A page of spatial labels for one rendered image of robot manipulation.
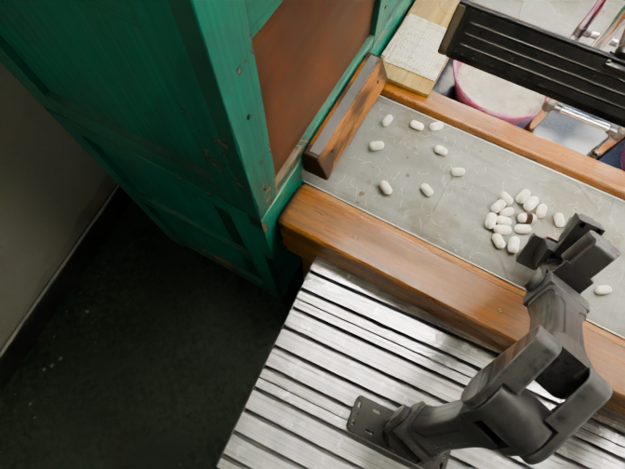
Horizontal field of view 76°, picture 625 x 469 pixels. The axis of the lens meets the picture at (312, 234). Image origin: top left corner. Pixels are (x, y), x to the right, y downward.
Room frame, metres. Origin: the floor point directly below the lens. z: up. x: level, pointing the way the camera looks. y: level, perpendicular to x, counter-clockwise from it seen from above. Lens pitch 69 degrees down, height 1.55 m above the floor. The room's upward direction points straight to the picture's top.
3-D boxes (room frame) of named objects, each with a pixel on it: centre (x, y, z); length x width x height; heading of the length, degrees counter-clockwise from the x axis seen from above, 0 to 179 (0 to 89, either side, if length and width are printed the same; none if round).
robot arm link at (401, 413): (-0.08, -0.17, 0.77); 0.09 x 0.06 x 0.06; 45
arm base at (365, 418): (-0.09, -0.17, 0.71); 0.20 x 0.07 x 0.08; 65
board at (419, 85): (0.82, -0.29, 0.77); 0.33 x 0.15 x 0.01; 151
